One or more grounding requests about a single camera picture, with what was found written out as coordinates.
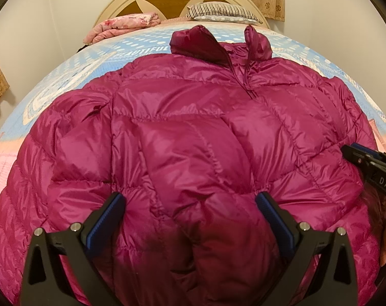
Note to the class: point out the magenta down jacket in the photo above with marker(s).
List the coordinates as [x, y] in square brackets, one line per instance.
[193, 140]

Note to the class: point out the cream wooden headboard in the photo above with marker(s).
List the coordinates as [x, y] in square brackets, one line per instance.
[154, 4]

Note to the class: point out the pink floral folded quilt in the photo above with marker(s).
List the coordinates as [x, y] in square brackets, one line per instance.
[123, 25]

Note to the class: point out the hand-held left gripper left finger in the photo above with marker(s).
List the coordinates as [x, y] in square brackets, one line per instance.
[93, 237]

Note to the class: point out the blue and pink printed bedspread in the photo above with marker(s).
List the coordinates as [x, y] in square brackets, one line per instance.
[142, 43]

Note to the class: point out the striped pillow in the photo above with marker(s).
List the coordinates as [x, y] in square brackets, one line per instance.
[225, 11]

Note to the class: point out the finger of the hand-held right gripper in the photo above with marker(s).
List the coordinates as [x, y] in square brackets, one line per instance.
[355, 153]

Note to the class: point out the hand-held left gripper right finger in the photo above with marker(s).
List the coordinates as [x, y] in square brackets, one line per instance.
[276, 226]

